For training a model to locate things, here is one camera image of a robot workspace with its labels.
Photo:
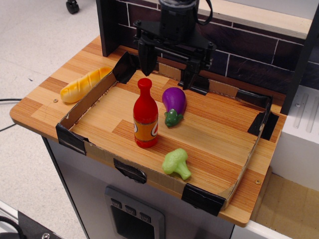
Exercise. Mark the grey oven control panel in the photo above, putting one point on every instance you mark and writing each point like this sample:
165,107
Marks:
133,219

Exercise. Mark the black caster wheel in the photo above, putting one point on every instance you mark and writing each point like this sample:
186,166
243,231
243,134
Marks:
72,6

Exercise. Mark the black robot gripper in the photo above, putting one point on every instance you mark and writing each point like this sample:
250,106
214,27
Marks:
175,34

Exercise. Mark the green toy broccoli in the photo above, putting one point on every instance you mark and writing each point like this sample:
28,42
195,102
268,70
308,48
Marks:
175,162

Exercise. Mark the white toy sink unit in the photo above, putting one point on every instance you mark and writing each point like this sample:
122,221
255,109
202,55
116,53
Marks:
296,156

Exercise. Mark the yellow toy bread loaf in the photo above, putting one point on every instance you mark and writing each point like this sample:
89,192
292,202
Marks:
77,89

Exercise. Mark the purple toy eggplant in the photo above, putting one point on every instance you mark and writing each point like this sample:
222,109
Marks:
174,100

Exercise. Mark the cardboard fence with black tape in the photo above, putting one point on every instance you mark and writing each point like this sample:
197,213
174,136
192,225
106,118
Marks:
219,132

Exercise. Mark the red hot sauce bottle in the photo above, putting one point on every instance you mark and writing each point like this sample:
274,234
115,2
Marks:
146,114

